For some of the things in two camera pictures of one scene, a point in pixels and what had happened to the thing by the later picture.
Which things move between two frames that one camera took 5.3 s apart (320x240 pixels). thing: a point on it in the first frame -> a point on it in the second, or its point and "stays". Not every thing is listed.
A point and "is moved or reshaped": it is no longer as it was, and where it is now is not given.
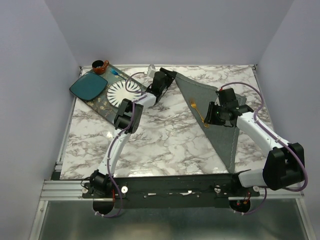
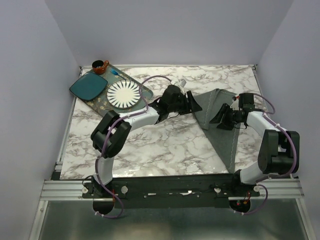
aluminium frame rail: (63, 190) stays
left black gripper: (169, 77) -> (189, 108)
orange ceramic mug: (99, 66) stays
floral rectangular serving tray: (100, 104) stays
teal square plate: (88, 86) stays
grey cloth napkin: (200, 95) is moved or reshaped
